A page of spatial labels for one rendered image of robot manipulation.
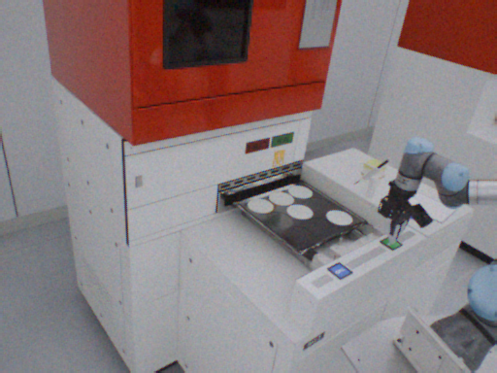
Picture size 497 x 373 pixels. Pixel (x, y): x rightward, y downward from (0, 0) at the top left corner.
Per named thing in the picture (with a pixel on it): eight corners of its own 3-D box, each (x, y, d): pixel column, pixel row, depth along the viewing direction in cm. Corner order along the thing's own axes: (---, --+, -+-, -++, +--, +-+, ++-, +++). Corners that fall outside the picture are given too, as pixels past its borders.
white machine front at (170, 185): (126, 244, 151) (120, 139, 131) (294, 187, 198) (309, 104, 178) (130, 249, 149) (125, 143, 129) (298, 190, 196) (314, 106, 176)
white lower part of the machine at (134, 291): (78, 297, 236) (60, 164, 195) (203, 250, 284) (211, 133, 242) (136, 393, 191) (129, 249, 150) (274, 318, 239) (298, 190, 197)
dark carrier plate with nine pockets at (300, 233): (237, 203, 168) (237, 202, 168) (300, 183, 188) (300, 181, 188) (298, 251, 146) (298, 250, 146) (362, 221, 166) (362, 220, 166)
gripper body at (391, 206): (389, 208, 145) (399, 176, 139) (411, 220, 140) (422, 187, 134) (376, 214, 141) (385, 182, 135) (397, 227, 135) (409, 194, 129)
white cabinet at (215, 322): (175, 372, 203) (179, 232, 161) (316, 293, 259) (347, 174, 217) (262, 492, 162) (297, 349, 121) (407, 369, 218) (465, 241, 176)
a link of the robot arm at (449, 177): (474, 182, 125) (440, 166, 132) (471, 163, 116) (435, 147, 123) (457, 203, 124) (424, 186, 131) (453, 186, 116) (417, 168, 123)
